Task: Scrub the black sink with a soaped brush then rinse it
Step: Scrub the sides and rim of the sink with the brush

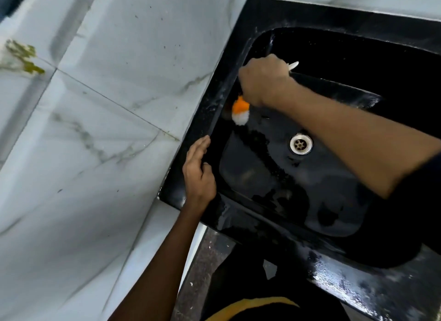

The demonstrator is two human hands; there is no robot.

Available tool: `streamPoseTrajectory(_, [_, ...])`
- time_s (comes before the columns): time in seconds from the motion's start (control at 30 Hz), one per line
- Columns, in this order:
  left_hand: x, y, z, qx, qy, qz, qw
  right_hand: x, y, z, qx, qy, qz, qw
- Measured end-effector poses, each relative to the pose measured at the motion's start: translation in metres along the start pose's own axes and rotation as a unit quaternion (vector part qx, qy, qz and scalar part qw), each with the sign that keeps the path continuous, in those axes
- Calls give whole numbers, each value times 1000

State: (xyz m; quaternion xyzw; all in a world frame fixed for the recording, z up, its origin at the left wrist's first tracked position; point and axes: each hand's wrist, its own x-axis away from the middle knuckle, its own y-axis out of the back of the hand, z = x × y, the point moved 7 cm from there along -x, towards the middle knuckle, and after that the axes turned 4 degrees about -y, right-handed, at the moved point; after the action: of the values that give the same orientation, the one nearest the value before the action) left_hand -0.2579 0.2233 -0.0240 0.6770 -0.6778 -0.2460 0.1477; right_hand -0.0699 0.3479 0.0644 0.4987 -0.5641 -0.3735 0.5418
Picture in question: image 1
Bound person's left hand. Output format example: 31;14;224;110
182;135;217;208

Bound person's right hand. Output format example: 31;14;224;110
238;54;298;108

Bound orange and white bristle brush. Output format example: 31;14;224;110
232;61;300;126

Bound person's left forearm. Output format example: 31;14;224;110
108;195;216;321

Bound person's right forearm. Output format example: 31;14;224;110
276;77;441;199

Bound round metal sink drain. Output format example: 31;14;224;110
290;133;314;156

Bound black sink basin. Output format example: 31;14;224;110
159;0;441;321

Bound black shirt with yellow print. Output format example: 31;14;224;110
200;152;441;321

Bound green leafy plant sprig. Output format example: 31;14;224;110
0;39;46;76

